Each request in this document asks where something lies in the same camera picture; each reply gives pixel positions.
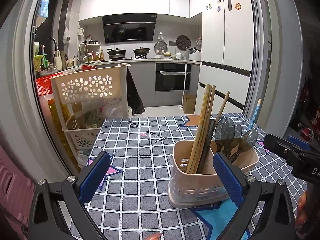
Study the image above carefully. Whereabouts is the grey translucent plastic spoon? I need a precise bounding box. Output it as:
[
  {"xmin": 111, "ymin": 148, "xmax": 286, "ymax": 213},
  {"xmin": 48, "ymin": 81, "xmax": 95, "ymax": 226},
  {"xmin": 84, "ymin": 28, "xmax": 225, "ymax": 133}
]
[{"xmin": 215, "ymin": 119, "xmax": 235, "ymax": 157}]

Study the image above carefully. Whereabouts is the plain wooden chopstick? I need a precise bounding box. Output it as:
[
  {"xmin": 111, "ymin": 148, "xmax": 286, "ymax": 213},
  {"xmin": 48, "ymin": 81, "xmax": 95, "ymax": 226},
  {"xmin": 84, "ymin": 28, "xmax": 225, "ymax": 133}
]
[
  {"xmin": 215, "ymin": 91, "xmax": 230, "ymax": 126},
  {"xmin": 191, "ymin": 85, "xmax": 215, "ymax": 174}
]

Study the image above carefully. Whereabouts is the patterned bamboo chopstick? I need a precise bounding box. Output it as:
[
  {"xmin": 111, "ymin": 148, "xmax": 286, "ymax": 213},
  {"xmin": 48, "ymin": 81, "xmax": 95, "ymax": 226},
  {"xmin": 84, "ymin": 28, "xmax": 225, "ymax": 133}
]
[{"xmin": 186, "ymin": 84, "xmax": 211, "ymax": 174}]

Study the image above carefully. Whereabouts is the pink plastic stool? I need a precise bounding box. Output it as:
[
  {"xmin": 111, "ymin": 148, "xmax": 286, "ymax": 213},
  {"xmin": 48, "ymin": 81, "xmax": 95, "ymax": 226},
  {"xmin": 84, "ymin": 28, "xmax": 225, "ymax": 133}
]
[{"xmin": 0, "ymin": 147, "xmax": 35, "ymax": 226}]

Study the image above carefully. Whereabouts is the blue patterned chopstick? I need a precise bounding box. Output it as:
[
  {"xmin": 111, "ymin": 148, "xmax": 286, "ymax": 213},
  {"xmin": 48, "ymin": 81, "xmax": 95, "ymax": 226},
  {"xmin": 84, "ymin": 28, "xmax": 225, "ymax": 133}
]
[{"xmin": 248, "ymin": 99, "xmax": 262, "ymax": 130}]

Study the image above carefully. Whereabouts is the beige plastic utensil holder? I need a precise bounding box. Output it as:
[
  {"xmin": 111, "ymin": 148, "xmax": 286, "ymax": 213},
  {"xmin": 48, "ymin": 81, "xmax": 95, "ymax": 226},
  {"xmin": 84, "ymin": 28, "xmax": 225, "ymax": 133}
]
[{"xmin": 167, "ymin": 139, "xmax": 259, "ymax": 209}]

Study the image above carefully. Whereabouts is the white refrigerator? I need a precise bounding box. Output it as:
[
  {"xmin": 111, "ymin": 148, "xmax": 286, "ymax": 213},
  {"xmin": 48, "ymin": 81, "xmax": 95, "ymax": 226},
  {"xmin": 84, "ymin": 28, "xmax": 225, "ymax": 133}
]
[{"xmin": 196, "ymin": 0, "xmax": 254, "ymax": 113}]

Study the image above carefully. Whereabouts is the cardboard box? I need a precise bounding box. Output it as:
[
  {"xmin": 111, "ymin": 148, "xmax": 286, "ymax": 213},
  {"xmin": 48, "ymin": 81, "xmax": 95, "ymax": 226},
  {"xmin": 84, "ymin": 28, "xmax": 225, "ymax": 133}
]
[{"xmin": 182, "ymin": 94, "xmax": 196, "ymax": 114}]

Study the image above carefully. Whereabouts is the grey checked tablecloth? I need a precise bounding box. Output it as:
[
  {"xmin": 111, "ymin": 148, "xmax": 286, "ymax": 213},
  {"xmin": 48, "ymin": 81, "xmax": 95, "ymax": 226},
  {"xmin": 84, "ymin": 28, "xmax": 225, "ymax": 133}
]
[{"xmin": 69, "ymin": 112, "xmax": 308, "ymax": 240}]

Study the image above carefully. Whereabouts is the beige perforated storage rack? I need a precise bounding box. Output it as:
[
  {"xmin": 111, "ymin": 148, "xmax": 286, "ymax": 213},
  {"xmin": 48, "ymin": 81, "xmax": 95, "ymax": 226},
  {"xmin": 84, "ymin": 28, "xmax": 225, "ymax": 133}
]
[{"xmin": 50, "ymin": 63, "xmax": 132, "ymax": 167}]

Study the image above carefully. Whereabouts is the red plastic basket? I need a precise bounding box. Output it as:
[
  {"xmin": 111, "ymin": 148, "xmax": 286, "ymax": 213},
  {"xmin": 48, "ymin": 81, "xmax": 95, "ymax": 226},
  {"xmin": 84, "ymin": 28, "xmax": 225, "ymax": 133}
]
[{"xmin": 36, "ymin": 65, "xmax": 96, "ymax": 96}]

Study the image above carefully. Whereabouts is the built-in black oven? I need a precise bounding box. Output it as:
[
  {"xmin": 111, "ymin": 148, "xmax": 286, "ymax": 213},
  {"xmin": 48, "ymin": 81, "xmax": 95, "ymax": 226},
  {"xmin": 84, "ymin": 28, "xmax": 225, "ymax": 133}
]
[{"xmin": 155, "ymin": 63, "xmax": 191, "ymax": 92}]

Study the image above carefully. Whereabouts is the black pot on stove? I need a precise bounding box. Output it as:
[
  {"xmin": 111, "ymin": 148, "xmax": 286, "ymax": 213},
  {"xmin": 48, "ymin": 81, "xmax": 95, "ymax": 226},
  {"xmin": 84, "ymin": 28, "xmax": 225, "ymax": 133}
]
[{"xmin": 133, "ymin": 47, "xmax": 150, "ymax": 59}]

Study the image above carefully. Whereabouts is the black wok on stove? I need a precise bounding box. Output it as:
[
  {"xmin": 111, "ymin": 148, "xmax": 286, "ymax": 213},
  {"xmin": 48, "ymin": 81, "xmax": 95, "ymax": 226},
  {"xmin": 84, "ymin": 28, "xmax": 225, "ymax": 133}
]
[{"xmin": 107, "ymin": 48, "xmax": 126, "ymax": 60}]

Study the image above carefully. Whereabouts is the black range hood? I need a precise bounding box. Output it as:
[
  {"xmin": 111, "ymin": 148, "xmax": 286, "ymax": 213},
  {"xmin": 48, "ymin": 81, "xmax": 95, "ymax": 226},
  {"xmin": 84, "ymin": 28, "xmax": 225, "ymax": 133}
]
[{"xmin": 102, "ymin": 13, "xmax": 158, "ymax": 43}]

